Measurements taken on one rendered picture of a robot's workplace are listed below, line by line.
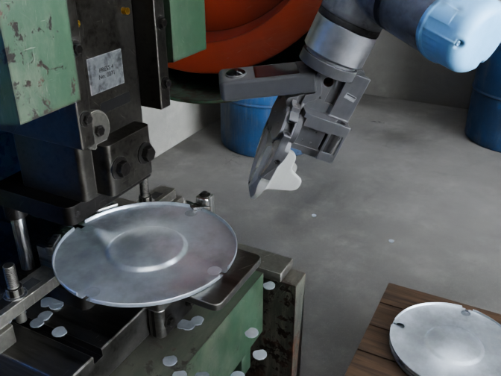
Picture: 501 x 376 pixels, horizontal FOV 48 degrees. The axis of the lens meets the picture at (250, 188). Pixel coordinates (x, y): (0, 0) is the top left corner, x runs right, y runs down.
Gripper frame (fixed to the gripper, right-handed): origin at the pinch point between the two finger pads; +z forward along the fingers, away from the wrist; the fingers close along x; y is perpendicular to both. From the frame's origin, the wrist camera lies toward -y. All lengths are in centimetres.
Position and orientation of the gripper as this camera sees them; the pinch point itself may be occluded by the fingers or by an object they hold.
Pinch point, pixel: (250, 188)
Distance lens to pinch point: 74.6
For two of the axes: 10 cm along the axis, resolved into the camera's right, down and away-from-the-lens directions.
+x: -0.9, -5.4, 8.4
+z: -3.8, 8.0, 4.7
